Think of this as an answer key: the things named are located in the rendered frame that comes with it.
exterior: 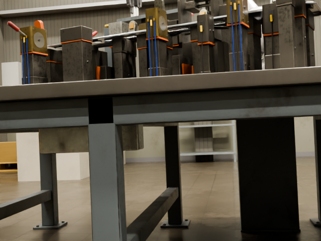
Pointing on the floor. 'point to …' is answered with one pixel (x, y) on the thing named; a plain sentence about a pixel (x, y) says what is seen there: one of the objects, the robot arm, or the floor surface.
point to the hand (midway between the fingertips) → (134, 14)
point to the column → (267, 175)
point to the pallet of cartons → (8, 156)
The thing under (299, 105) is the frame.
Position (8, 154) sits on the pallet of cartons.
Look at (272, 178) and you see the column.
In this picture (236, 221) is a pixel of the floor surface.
